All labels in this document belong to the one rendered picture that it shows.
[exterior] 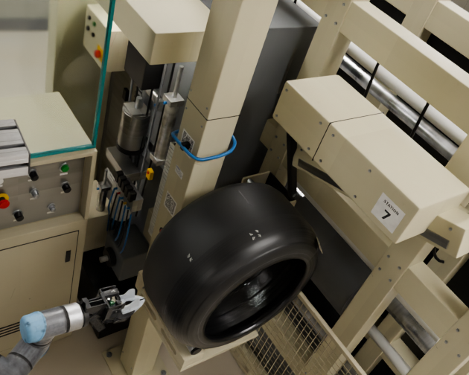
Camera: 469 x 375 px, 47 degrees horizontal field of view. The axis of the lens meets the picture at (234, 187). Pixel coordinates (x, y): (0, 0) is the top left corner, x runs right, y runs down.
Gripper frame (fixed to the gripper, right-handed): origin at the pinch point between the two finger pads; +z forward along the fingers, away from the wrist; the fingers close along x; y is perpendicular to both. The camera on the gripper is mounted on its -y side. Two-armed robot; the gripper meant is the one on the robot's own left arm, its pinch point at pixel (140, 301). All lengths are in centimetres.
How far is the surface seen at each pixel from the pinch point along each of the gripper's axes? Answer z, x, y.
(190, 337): 15.2, -12.6, -8.7
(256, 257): 26.3, -10.8, 25.4
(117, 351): 45, 42, -118
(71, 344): 26, 56, -122
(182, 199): 28.5, 29.0, 10.4
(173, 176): 27.9, 37.7, 13.8
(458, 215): 68, -35, 60
